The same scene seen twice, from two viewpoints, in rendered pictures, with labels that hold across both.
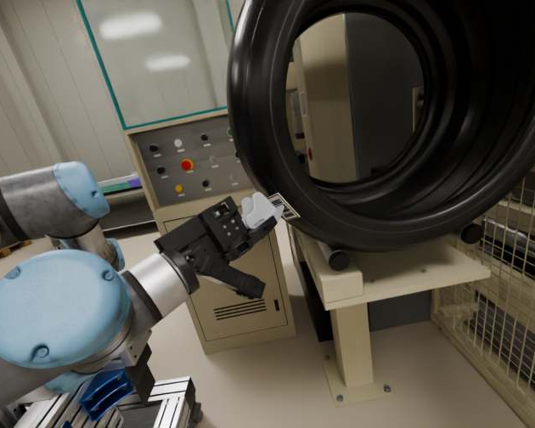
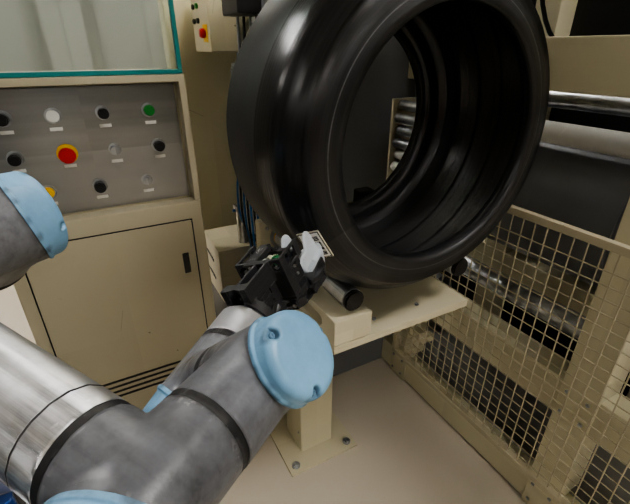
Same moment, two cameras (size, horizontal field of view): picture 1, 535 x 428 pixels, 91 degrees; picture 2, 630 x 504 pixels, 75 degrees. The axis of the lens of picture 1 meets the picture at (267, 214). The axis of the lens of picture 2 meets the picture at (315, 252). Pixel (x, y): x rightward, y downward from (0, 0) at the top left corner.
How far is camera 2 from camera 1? 0.30 m
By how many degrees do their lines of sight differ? 27
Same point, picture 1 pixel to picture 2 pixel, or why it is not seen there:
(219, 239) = (292, 287)
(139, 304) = not seen: hidden behind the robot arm
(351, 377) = (309, 437)
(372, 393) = (331, 450)
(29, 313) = (300, 364)
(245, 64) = (308, 91)
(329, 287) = (341, 328)
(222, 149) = (132, 134)
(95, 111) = not seen: outside the picture
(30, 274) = (287, 333)
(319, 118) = not seen: hidden behind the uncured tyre
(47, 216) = (1, 262)
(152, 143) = not seen: outside the picture
